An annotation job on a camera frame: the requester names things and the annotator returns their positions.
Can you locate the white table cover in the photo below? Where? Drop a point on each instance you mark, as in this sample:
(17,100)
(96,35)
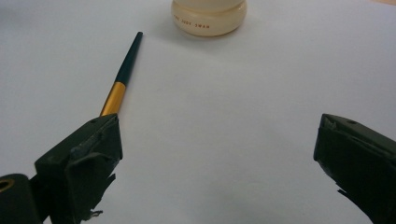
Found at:
(224,124)

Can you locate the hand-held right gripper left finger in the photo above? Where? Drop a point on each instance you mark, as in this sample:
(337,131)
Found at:
(84,161)

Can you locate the cream round jar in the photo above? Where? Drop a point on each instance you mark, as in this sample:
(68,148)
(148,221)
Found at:
(208,18)

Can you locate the black and gold makeup brush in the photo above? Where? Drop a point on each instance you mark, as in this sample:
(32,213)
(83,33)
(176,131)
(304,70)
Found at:
(123,77)

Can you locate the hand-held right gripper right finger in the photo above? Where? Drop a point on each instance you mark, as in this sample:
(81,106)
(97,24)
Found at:
(358,155)

